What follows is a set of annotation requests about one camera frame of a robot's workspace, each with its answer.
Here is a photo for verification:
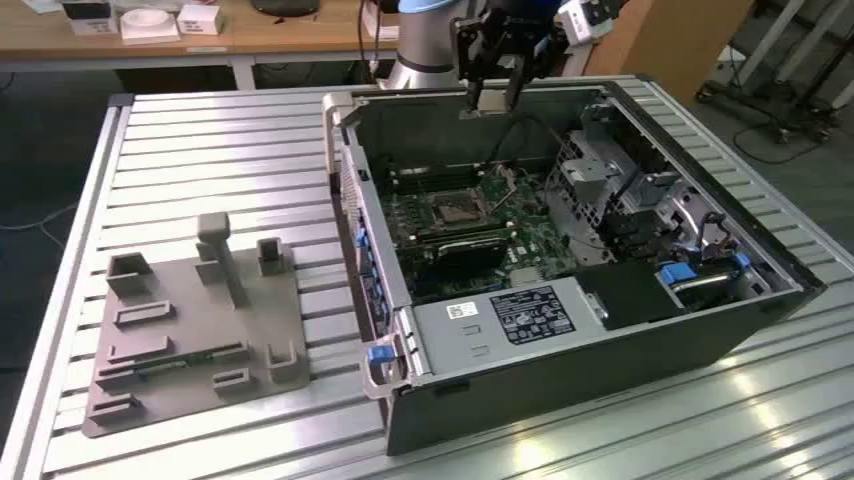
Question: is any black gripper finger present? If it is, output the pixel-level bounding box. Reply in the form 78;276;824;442
501;54;532;115
465;74;486;115

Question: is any silver CPU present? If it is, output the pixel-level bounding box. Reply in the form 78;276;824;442
458;89;520;121

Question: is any RAM slot with white clips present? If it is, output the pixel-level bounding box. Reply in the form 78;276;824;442
393;178;484;190
410;229;506;246
390;166;481;177

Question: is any CPU socket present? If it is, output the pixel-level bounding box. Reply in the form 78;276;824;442
426;189;496;229

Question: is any small white box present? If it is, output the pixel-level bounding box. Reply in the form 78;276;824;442
369;5;404;42

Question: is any wooden cabinet panel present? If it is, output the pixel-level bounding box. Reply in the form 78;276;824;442
585;0;740;107

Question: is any wooden desk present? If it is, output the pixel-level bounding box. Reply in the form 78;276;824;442
0;0;606;91

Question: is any green motherboard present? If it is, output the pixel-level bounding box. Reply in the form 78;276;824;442
373;162;582;307

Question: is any metal drive cage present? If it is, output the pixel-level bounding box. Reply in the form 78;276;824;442
544;97;680;269

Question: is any graphics card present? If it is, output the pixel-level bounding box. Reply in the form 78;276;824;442
424;234;510;285

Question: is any black round object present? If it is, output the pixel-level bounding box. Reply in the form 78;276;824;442
250;0;321;15

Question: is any wheeled equipment cart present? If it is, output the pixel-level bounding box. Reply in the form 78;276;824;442
693;0;854;151

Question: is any white printed box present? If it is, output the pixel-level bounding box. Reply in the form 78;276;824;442
175;3;227;37

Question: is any black plastic shroud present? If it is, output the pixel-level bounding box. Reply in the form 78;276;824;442
574;259;690;332

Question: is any silver power supply unit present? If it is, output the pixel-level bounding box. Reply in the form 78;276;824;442
405;277;613;377

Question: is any white round holder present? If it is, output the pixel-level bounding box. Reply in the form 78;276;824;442
118;7;183;47

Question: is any white box with black top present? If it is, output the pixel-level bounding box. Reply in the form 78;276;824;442
63;0;115;37

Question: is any black PC case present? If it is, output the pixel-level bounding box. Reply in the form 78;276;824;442
322;74;831;457

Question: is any grey parts rack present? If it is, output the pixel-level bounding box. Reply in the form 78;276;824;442
79;212;314;440

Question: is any green RAM stick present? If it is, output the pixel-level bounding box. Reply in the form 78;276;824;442
131;348;217;377

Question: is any dark wrist camera bracket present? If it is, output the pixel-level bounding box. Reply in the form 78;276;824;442
449;16;484;84

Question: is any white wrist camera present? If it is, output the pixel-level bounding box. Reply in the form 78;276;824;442
556;0;614;45

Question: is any thick black power cable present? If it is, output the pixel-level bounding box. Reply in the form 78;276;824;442
492;113;577;169

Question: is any thin black cable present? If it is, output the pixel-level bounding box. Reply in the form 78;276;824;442
357;0;386;76

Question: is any light grey metal bracket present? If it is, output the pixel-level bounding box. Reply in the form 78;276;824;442
558;156;620;202

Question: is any blue drive handle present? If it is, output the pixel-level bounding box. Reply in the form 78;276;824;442
656;262;697;290

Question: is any white floor cable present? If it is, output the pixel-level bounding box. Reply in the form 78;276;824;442
0;202;79;234

